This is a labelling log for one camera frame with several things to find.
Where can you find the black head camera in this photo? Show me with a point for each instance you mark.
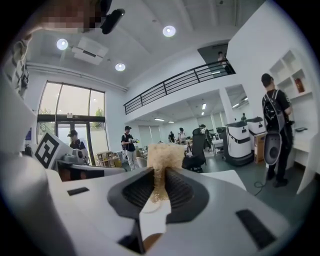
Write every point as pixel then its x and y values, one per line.
pixel 112 20

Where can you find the wooden shelf unit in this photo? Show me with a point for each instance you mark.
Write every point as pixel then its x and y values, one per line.
pixel 107 158

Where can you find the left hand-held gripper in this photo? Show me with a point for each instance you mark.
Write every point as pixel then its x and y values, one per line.
pixel 48 150

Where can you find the white counter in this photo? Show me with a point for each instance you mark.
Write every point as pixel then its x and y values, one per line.
pixel 306 162

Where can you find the cardboard box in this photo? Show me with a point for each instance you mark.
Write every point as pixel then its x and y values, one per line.
pixel 260 147

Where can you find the glass window wall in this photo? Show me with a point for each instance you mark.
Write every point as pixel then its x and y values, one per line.
pixel 72 107

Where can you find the person's face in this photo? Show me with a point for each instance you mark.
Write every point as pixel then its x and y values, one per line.
pixel 65 20

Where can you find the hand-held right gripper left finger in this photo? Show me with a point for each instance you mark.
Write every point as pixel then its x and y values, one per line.
pixel 100 220

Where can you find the beige fluffy noodle ball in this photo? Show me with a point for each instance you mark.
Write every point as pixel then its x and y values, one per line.
pixel 165 156

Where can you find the black office chair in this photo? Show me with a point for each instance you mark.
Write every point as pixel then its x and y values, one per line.
pixel 197 147

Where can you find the white and black robot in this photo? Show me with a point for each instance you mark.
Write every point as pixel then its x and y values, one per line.
pixel 256 126
pixel 237 145

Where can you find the ceiling air conditioner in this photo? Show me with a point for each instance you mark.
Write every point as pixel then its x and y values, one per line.
pixel 90 51

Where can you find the grey shell chair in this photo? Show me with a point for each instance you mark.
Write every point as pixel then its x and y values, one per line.
pixel 142 162

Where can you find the black railing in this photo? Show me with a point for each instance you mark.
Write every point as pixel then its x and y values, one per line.
pixel 195 75

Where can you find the white wall shelf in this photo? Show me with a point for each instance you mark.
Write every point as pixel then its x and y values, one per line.
pixel 282 75

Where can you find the grey pod with black disc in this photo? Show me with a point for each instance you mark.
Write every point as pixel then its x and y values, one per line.
pixel 273 150

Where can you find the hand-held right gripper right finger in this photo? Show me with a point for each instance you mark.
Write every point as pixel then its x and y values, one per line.
pixel 212 225

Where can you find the white marble table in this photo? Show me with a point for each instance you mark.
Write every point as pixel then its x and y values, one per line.
pixel 222 178

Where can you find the round ceiling light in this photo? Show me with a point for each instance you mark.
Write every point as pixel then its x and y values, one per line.
pixel 169 31
pixel 120 67
pixel 62 44

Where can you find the cream striped shirt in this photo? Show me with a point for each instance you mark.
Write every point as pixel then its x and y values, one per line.
pixel 18 67

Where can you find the red-brown box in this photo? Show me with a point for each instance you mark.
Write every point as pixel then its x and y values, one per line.
pixel 299 85

